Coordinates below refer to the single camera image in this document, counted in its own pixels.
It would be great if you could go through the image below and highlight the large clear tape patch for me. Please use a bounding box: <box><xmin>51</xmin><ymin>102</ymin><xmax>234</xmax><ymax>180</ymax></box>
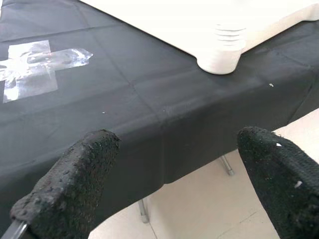
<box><xmin>0</xmin><ymin>39</ymin><xmax>94</xmax><ymax>104</ymax></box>

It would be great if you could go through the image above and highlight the metal table frame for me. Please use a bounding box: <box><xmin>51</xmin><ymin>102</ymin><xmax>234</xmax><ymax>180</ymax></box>
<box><xmin>138</xmin><ymin>154</ymin><xmax>235</xmax><ymax>224</ymax></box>

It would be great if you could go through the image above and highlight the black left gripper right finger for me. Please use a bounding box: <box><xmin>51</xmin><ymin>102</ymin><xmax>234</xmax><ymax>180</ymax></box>
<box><xmin>236</xmin><ymin>126</ymin><xmax>319</xmax><ymax>239</ymax></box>

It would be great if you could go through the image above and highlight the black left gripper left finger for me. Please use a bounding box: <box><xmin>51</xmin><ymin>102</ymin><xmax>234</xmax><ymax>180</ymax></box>
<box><xmin>9</xmin><ymin>129</ymin><xmax>120</xmax><ymax>239</ymax></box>

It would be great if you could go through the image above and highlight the white plastic table top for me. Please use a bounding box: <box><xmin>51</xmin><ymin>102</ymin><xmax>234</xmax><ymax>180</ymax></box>
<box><xmin>82</xmin><ymin>0</ymin><xmax>319</xmax><ymax>75</ymax></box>

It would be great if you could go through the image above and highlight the black tablecloth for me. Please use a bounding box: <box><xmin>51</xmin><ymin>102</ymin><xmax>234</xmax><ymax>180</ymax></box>
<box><xmin>0</xmin><ymin>0</ymin><xmax>319</xmax><ymax>235</ymax></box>

